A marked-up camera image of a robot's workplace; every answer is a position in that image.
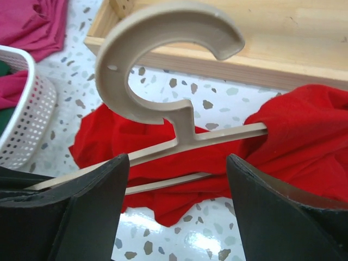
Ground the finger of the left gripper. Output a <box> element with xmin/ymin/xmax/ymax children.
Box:
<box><xmin>1</xmin><ymin>166</ymin><xmax>57</xmax><ymax>200</ymax></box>

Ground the red t shirt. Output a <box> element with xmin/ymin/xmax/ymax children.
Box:
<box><xmin>69</xmin><ymin>84</ymin><xmax>347</xmax><ymax>227</ymax></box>

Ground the folded pink t shirt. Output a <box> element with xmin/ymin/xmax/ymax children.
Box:
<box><xmin>1</xmin><ymin>0</ymin><xmax>69</xmax><ymax>61</ymax></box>

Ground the crumpled magenta t shirt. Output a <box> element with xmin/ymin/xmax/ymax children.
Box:
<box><xmin>10</xmin><ymin>70</ymin><xmax>28</xmax><ymax>106</ymax></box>

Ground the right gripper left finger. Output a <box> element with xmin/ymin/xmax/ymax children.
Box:
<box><xmin>1</xmin><ymin>154</ymin><xmax>129</xmax><ymax>260</ymax></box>

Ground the dark green t shirt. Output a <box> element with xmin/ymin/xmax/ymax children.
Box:
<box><xmin>1</xmin><ymin>61</ymin><xmax>16</xmax><ymax>134</ymax></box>

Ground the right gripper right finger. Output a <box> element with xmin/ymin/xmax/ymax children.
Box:
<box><xmin>226</xmin><ymin>154</ymin><xmax>347</xmax><ymax>260</ymax></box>

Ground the beige hanger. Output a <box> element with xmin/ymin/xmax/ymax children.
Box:
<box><xmin>24</xmin><ymin>1</ymin><xmax>270</xmax><ymax>196</ymax></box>

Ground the white perforated plastic basket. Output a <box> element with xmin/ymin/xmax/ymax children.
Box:
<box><xmin>1</xmin><ymin>45</ymin><xmax>57</xmax><ymax>169</ymax></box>

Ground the wooden clothes rack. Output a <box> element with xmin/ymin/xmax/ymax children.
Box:
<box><xmin>84</xmin><ymin>0</ymin><xmax>348</xmax><ymax>92</ymax></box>

